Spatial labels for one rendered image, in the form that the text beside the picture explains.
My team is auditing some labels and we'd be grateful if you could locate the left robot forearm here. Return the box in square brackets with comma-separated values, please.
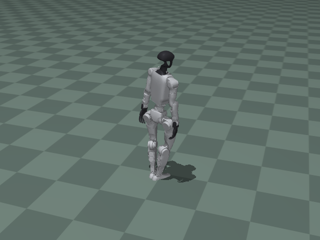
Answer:
[142, 90, 151, 109]

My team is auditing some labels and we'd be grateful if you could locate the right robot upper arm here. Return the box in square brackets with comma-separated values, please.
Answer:
[167, 77, 179, 108]

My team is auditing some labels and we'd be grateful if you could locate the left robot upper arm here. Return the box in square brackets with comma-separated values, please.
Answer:
[145, 67, 157, 93]

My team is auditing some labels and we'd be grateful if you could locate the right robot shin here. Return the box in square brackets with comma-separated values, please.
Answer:
[156, 148, 171, 178]

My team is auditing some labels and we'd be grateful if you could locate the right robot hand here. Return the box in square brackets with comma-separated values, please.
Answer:
[168, 122, 179, 140]

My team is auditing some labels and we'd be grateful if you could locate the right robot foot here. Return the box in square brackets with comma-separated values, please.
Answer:
[152, 173, 171, 181]

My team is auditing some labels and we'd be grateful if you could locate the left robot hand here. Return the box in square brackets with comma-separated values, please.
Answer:
[139, 103, 148, 124]

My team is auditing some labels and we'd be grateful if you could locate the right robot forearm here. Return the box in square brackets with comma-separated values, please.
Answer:
[170, 101, 180, 126]

